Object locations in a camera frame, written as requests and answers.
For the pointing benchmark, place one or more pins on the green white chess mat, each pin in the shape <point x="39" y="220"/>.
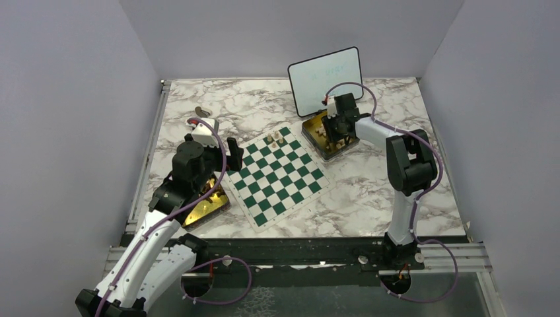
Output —
<point x="277" y="180"/>

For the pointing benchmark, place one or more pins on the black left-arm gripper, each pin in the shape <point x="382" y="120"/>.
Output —
<point x="234" y="161"/>

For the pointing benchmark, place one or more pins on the gold tin with white pieces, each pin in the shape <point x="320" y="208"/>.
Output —
<point x="315" y="133"/>

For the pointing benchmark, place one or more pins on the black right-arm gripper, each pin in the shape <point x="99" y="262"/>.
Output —
<point x="333" y="137"/>

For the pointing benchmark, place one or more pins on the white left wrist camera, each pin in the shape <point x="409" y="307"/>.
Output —
<point x="202" y="134"/>

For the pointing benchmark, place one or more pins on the gold tin with dark pieces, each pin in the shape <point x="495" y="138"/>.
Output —
<point x="208" y="209"/>

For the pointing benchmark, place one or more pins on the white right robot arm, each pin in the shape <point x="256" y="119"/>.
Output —
<point x="411" y="168"/>

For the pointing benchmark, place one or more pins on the small whiteboard with stand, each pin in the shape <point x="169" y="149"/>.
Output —
<point x="332" y="73"/>

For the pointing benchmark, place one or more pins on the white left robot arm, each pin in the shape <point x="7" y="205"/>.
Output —
<point x="136" y="282"/>

